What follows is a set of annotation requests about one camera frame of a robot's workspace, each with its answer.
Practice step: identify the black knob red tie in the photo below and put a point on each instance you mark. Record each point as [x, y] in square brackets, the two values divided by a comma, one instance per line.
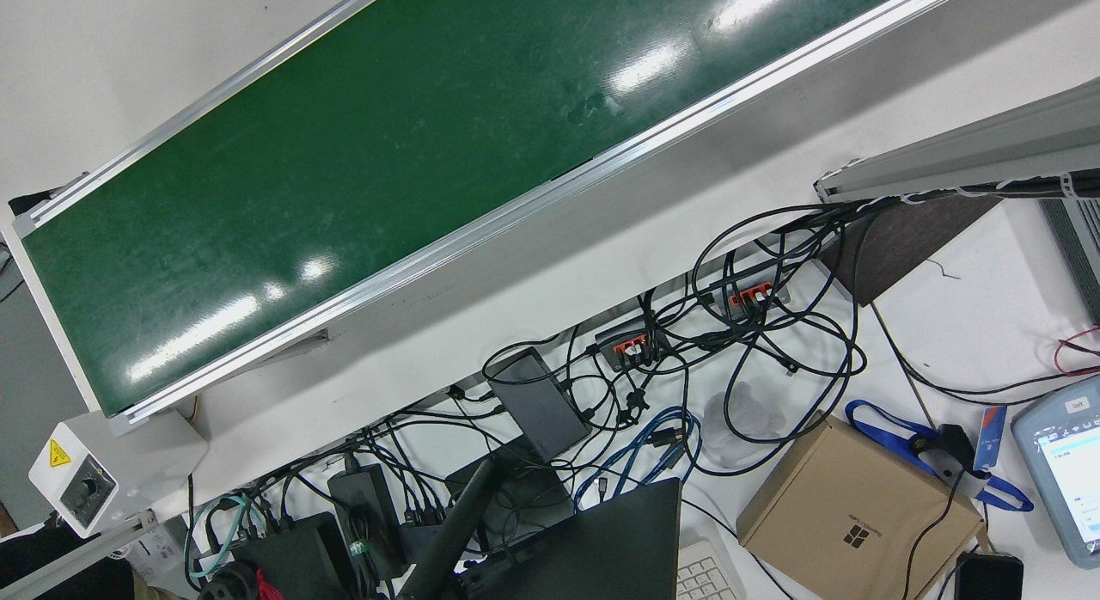
[228, 583]

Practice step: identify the aluminium support bar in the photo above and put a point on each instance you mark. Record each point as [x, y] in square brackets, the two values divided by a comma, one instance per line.
[103, 540]

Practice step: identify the white keyboard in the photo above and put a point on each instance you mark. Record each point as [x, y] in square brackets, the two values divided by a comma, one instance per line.
[709, 574]

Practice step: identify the black small device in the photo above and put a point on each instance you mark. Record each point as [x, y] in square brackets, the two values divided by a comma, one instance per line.
[988, 578]

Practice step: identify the brown board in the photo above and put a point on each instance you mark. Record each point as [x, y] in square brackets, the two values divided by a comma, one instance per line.
[894, 247]

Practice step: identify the blue white card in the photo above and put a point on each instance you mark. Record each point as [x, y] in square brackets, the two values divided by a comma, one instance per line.
[990, 437]

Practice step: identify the cardboard box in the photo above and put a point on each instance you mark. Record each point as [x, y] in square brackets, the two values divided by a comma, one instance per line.
[842, 505]

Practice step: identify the black laptop lid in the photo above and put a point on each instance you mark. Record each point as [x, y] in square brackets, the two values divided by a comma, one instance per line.
[601, 548]

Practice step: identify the grey teach pendant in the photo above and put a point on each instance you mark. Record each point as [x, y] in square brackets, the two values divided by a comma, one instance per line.
[1066, 471]

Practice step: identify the black docking station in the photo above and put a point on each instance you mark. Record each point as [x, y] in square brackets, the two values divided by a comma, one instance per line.
[541, 407]

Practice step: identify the clear plastic bag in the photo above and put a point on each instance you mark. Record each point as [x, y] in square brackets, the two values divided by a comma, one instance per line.
[760, 411]

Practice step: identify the black stand pole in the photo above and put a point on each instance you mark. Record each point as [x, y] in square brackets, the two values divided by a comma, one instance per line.
[455, 531]

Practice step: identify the white conveyor control box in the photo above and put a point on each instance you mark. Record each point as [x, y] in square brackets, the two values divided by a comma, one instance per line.
[129, 462]

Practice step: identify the black hub orange plugs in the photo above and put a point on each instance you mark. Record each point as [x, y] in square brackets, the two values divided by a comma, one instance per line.
[756, 296]
[623, 338]

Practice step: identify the black power adapter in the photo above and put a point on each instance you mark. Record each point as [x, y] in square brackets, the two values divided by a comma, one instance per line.
[365, 505]

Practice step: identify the black box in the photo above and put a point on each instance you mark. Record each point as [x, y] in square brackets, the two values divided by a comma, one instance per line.
[292, 557]

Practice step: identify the green conveyor belt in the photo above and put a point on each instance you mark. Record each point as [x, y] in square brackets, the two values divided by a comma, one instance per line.
[387, 153]

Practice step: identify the aluminium profile bar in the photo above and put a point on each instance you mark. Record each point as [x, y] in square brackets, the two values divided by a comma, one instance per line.
[971, 153]

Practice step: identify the grey ribbed panel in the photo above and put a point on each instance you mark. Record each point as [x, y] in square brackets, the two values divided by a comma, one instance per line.
[1078, 247]

